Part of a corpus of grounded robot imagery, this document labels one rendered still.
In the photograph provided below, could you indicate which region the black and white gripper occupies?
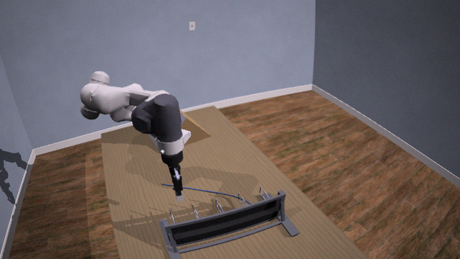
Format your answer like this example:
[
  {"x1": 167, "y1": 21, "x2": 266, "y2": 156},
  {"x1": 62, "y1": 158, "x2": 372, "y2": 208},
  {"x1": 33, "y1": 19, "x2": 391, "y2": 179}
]
[{"x1": 161, "y1": 150, "x2": 184, "y2": 201}]

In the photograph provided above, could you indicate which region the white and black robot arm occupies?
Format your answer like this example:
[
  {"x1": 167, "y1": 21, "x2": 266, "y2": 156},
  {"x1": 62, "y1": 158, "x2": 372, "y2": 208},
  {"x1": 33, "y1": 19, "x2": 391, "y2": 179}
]
[{"x1": 80, "y1": 71, "x2": 191, "y2": 155}]

